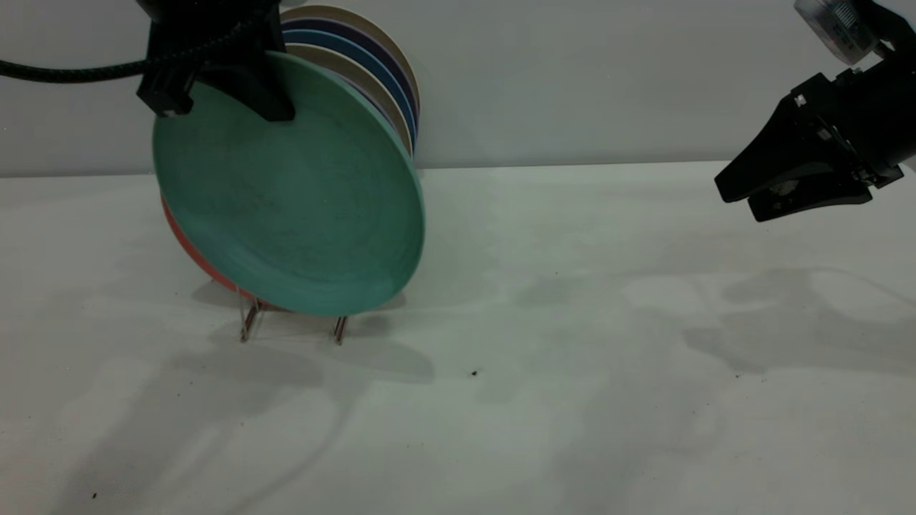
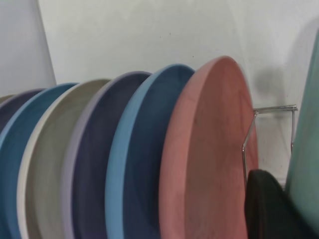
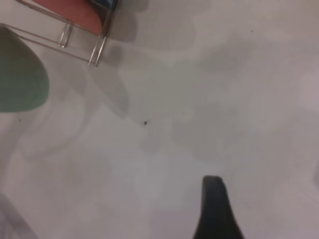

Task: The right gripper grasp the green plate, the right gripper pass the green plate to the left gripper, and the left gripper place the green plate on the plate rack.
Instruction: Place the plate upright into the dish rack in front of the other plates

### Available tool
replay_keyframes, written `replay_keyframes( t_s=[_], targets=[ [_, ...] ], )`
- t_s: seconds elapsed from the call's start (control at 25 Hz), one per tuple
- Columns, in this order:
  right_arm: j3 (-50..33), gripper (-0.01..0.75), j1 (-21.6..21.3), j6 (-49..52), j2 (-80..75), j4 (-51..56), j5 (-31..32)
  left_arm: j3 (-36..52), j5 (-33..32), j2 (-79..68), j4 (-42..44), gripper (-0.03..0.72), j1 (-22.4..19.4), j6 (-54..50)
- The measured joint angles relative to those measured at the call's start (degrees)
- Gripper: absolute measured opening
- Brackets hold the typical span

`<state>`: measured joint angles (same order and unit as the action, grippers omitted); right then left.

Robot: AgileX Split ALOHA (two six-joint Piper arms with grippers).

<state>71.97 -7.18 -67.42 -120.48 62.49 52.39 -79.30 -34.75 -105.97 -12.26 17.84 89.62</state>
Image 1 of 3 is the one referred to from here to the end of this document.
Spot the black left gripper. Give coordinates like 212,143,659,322
135,0,296,123

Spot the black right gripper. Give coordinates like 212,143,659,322
714,71,905,223

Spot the green round plate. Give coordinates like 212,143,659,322
152,50,427,318

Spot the beige round plate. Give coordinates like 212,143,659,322
286,43,415,157
279,6,422,115

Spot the teal blue round plate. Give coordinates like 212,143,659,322
283,29,419,144

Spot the dark purple round plate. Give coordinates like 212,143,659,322
281,18,420,121
336,68,405,144

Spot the pink round plate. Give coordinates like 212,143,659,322
160,195,287,312

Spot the black braided cable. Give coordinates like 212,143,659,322
0,21,240,84

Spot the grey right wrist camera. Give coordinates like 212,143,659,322
794,0,885,67

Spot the metal wire plate rack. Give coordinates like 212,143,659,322
238,295,350,346

